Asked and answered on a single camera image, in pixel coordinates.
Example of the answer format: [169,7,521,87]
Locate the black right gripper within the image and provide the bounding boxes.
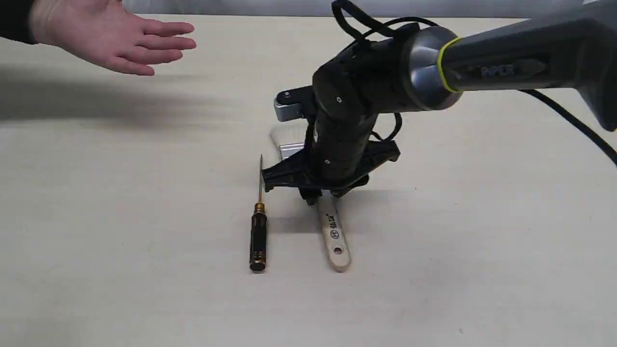
[262,110,401,206]

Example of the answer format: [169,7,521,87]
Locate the black gold screwdriver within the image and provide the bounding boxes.
[249,156,268,274]

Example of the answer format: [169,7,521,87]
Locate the black sleeved forearm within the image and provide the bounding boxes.
[0,0,37,45]

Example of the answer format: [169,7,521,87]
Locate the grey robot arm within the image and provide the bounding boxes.
[259,0,617,205]

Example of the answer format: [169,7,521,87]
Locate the person's open hand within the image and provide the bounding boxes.
[29,0,197,76]

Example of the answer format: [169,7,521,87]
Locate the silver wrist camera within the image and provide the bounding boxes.
[274,85,317,123]

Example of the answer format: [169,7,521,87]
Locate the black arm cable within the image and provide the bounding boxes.
[520,89,617,167]

